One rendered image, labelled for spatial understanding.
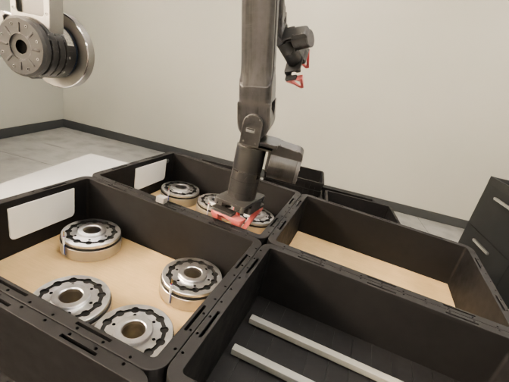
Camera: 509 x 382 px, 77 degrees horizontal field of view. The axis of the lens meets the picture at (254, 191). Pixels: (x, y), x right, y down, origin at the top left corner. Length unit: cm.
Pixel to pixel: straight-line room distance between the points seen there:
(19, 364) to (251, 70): 49
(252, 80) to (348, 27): 311
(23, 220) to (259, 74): 47
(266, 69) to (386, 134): 321
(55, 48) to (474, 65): 352
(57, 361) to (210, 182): 62
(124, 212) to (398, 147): 334
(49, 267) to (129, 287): 14
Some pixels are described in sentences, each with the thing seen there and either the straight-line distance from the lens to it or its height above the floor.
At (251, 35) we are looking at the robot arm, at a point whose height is 125.
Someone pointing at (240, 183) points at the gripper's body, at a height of 100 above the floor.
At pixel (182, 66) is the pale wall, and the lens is 390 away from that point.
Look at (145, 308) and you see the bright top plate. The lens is 51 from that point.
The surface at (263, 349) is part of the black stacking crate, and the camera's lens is 53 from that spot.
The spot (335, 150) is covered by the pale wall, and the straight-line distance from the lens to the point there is 368.
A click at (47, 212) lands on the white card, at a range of 70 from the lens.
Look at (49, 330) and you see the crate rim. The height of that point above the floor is 93.
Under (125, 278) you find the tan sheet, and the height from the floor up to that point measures 83.
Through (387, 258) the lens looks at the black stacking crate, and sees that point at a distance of 86.
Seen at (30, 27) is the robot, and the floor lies 118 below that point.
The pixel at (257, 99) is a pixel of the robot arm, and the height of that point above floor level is 116.
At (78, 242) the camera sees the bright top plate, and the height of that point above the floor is 86.
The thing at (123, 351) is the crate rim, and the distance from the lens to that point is 37.
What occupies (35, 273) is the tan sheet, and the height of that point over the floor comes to 83.
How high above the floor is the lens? 121
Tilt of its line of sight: 21 degrees down
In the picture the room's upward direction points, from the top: 12 degrees clockwise
